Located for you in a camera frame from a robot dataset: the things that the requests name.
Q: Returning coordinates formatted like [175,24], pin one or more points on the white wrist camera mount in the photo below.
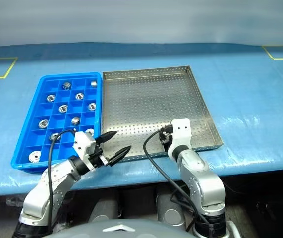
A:
[181,131]
[81,143]

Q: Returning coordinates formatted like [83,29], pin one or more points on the blue compartment tray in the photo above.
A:
[57,116]

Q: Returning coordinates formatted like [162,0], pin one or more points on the perforated steel tray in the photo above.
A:
[143,104]

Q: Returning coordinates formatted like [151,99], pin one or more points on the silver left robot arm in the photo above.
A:
[57,178]

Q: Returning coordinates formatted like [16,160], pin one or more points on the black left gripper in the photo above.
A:
[98,155]

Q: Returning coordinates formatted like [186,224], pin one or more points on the grey cylindrical robot housing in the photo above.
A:
[105,208]
[172,210]

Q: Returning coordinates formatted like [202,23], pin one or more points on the blue plastic table cover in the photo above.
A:
[243,99]

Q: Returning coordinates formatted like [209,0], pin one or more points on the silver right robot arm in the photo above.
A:
[195,173]

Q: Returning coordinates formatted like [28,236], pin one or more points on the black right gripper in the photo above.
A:
[166,137]

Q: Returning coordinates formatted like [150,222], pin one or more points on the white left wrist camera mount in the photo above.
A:
[81,143]

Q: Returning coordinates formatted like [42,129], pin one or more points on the grey rounded robot torso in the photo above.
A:
[131,229]

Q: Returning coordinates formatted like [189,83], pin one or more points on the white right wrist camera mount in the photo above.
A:
[181,131]

